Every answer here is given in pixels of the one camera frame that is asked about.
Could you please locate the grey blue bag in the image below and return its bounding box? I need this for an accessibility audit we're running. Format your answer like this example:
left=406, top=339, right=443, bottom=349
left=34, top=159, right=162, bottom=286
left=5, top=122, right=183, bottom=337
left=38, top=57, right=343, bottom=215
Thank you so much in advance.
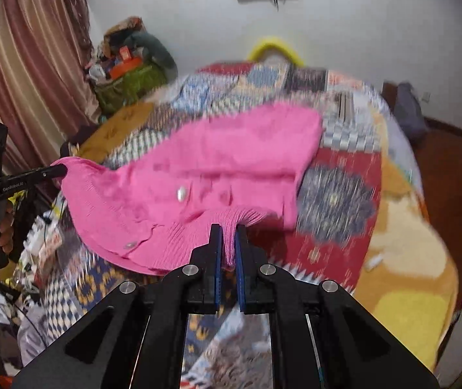
left=393, top=83, right=428, bottom=140

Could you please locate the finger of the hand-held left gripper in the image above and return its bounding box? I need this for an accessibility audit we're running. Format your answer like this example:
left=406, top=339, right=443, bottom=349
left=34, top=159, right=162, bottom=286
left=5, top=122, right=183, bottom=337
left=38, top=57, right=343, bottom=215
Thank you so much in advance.
left=6, top=164, right=68, bottom=189

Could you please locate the yellow curved pillow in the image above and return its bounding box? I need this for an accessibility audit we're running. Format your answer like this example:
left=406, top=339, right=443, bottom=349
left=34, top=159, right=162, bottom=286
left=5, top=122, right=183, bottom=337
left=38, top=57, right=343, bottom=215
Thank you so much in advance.
left=247, top=37, right=306, bottom=68

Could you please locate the mustard yellow cushion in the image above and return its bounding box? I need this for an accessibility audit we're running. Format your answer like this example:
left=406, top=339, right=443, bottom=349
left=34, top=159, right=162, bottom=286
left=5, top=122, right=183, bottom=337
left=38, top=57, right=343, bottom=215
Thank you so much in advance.
left=77, top=102, right=155, bottom=163

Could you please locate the clutter of papers and cables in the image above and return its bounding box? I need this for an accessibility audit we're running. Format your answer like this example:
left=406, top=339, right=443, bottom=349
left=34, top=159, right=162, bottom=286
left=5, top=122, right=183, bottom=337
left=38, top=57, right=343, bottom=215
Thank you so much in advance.
left=0, top=194, right=69, bottom=382

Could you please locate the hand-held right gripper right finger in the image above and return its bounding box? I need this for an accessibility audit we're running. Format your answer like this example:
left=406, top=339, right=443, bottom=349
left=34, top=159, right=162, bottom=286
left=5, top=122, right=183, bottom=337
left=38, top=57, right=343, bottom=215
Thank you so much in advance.
left=235, top=225, right=441, bottom=389

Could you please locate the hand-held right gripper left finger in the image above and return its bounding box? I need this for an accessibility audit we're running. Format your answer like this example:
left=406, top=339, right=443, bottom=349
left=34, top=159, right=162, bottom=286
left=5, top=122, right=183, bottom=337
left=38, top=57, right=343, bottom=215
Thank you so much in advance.
left=12, top=224, right=225, bottom=389

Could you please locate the pink knitted cardigan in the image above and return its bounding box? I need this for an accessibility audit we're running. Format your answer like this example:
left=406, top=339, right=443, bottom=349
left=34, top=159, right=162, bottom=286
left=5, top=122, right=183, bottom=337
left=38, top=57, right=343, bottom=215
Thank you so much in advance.
left=51, top=103, right=323, bottom=275

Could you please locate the patchwork patterned blanket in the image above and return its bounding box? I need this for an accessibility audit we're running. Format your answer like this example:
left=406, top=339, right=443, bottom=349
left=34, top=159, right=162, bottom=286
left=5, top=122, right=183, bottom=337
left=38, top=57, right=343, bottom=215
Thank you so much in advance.
left=17, top=62, right=414, bottom=389

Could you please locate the orange yellow fleece blanket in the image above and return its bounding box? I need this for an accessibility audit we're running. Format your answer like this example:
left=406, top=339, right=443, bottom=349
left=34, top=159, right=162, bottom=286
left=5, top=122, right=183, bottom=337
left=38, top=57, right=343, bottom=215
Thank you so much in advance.
left=356, top=113, right=460, bottom=373

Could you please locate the pile of clothes and bags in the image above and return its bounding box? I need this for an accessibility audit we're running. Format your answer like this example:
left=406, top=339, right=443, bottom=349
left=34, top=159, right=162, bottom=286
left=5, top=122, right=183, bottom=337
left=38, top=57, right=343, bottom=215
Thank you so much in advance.
left=86, top=16, right=179, bottom=115

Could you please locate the pink striped curtain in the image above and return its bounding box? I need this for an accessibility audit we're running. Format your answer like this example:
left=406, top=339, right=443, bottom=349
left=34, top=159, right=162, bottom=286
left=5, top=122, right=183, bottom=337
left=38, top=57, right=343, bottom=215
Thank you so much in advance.
left=0, top=0, right=102, bottom=203

